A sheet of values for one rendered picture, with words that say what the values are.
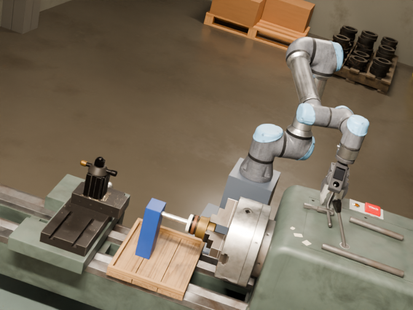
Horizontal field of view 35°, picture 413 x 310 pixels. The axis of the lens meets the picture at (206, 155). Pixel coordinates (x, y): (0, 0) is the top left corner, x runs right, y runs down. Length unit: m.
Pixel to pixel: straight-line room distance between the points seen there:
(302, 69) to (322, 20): 7.11
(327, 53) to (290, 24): 6.29
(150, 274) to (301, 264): 0.61
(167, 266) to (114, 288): 0.22
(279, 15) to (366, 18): 1.33
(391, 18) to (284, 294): 7.53
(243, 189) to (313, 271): 0.73
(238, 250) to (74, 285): 0.68
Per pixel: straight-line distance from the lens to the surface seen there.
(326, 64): 2.69
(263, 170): 2.81
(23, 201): 2.80
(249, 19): 8.55
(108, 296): 2.55
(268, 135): 2.74
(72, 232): 2.48
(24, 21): 7.04
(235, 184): 2.82
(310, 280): 2.24
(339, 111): 2.41
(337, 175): 2.37
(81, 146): 5.04
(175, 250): 2.64
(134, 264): 2.52
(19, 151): 4.87
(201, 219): 2.43
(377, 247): 2.38
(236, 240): 2.30
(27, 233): 2.52
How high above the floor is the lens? 2.44
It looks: 27 degrees down
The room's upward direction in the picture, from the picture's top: 15 degrees clockwise
